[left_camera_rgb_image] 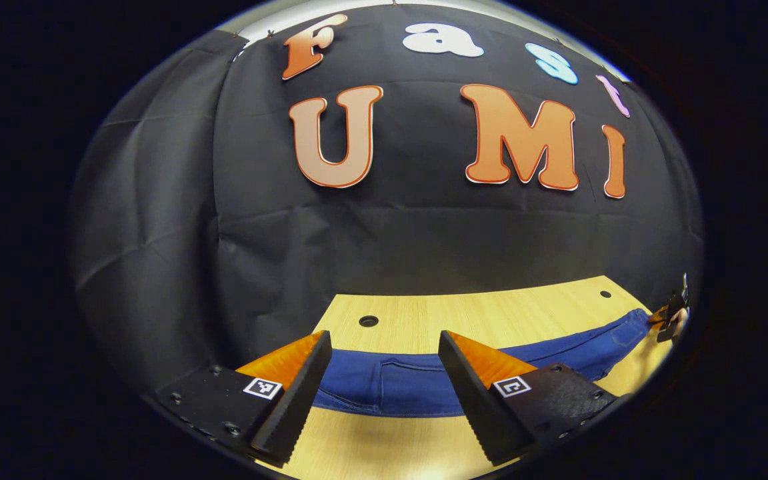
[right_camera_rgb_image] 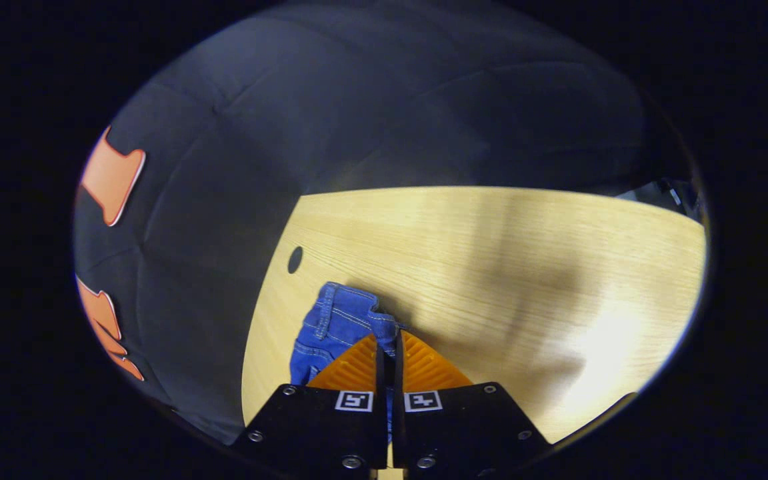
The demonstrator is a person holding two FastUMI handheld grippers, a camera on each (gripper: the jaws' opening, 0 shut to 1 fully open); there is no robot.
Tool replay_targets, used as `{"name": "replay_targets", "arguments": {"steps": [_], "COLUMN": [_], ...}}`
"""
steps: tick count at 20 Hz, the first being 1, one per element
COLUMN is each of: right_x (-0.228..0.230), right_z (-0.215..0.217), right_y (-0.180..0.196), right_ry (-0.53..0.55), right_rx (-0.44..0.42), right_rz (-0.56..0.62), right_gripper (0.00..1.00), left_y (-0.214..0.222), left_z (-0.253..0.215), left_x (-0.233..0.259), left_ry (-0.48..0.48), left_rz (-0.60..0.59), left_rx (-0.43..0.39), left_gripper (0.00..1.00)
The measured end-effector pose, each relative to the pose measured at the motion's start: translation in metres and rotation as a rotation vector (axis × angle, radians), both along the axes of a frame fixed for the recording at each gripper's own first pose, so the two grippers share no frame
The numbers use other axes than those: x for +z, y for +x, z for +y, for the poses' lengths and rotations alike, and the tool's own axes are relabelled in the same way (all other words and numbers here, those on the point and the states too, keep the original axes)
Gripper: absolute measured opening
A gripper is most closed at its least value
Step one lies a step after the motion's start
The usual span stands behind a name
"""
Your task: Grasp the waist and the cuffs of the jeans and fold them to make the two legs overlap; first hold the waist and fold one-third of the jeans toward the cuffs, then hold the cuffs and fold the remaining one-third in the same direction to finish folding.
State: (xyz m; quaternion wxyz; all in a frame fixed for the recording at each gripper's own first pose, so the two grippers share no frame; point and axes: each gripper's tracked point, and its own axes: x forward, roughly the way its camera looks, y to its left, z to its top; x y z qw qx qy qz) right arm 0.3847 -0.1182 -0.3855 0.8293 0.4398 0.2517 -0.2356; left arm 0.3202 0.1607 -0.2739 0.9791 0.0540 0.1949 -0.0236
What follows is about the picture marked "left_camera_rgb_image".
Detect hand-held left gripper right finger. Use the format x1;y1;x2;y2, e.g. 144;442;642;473
438;330;630;467

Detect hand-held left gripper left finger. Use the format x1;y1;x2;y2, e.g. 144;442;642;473
155;330;333;467

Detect blue denim jeans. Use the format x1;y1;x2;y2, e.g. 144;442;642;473
313;308;655;419

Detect row of small cloth clips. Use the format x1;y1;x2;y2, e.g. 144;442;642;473
264;0;631;84

